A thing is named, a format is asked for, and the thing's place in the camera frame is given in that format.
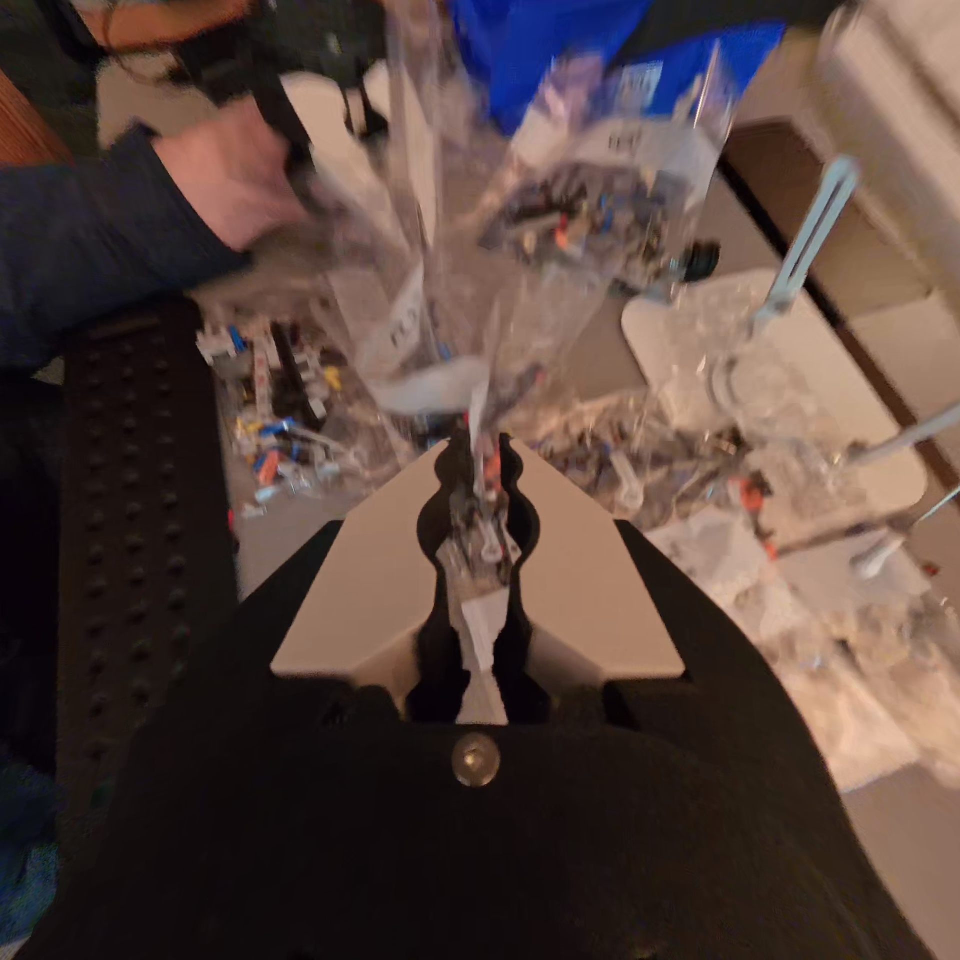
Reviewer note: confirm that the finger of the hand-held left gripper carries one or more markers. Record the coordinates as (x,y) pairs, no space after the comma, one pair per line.
(337,135)

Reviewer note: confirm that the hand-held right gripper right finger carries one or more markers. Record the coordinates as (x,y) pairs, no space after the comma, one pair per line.
(600,600)

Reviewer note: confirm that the light blue slotted bar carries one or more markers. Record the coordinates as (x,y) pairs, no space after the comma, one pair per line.
(810,232)
(907,439)

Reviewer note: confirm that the empty clear plastic bag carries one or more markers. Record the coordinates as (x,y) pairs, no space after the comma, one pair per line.
(765,405)

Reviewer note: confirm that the black round knob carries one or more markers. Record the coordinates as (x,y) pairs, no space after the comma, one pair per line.
(697,261)

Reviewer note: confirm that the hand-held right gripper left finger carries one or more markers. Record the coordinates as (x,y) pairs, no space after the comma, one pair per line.
(352,600)

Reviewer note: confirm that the blue plastic bin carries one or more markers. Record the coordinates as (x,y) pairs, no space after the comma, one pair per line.
(540,52)

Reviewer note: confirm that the dark perforated panel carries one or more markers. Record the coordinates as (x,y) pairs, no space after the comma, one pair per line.
(135,525)

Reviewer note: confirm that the small open parts bag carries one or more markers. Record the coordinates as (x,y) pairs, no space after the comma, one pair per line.
(277,390)

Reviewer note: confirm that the white rounded container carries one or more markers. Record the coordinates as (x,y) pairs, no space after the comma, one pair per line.
(900,90)

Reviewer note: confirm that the person's left forearm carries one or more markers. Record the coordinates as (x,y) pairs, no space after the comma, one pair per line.
(90,240)

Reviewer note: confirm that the white rod with ball end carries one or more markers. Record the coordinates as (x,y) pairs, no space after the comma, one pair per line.
(879,556)

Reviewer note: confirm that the white lego connector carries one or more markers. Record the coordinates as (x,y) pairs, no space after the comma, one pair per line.
(253,511)

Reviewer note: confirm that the person's left hand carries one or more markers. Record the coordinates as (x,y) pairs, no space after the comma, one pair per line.
(232,180)

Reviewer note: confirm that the clear lego parts bag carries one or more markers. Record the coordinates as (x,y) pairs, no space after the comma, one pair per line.
(652,472)
(825,675)
(420,315)
(585,202)

